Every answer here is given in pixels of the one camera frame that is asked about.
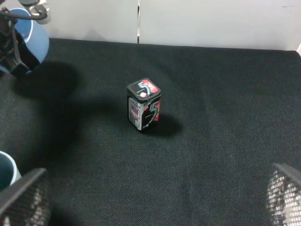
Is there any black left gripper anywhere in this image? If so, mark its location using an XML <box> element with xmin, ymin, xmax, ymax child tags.
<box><xmin>0</xmin><ymin>15</ymin><xmax>40</xmax><ymax>76</ymax></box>

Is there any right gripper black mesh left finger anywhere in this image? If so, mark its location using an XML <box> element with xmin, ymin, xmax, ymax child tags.
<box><xmin>0</xmin><ymin>168</ymin><xmax>51</xmax><ymax>226</ymax></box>

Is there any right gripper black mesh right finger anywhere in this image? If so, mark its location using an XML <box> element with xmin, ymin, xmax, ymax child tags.
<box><xmin>266</xmin><ymin>163</ymin><xmax>301</xmax><ymax>226</ymax></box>

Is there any blue bowl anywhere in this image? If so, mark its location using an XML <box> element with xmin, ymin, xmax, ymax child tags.
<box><xmin>0</xmin><ymin>8</ymin><xmax>49</xmax><ymax>74</ymax></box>

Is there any teal cup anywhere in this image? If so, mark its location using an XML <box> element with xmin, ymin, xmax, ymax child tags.
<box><xmin>0</xmin><ymin>151</ymin><xmax>22</xmax><ymax>191</ymax></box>

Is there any black tablecloth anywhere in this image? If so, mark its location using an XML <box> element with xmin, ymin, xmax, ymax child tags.
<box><xmin>0</xmin><ymin>39</ymin><xmax>301</xmax><ymax>226</ymax></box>

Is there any black gum box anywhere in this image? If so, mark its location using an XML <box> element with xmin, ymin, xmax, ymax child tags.
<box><xmin>127</xmin><ymin>78</ymin><xmax>161</xmax><ymax>131</ymax></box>

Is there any black cable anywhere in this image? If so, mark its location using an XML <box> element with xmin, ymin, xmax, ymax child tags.
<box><xmin>0</xmin><ymin>6</ymin><xmax>48</xmax><ymax>22</ymax></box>

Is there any metal wrist camera bracket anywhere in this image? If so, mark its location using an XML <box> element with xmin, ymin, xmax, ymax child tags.
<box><xmin>19</xmin><ymin>0</ymin><xmax>51</xmax><ymax>24</ymax></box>

